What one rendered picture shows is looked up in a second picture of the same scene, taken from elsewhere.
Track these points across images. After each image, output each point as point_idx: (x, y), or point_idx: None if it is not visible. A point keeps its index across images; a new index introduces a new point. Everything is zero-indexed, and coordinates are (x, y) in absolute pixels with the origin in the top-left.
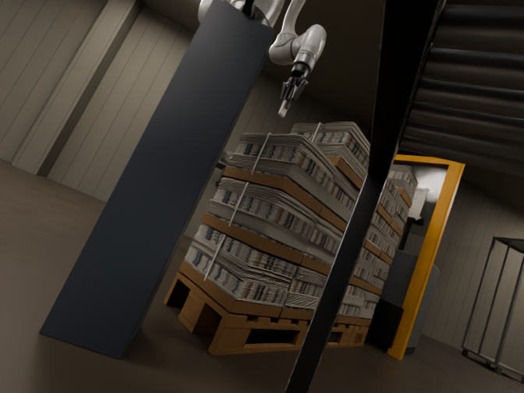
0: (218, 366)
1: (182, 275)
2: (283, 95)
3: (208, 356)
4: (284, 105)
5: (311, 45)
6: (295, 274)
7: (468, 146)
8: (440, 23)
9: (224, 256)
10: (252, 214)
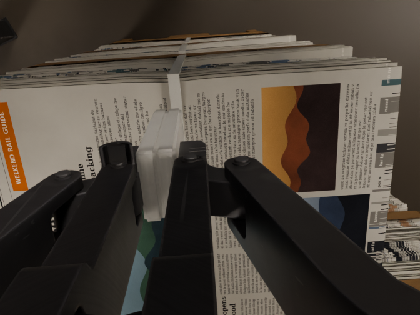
0: (104, 36)
1: (246, 32)
2: (240, 191)
3: (121, 32)
4: (144, 135)
5: None
6: None
7: None
8: None
9: (165, 42)
10: (127, 51)
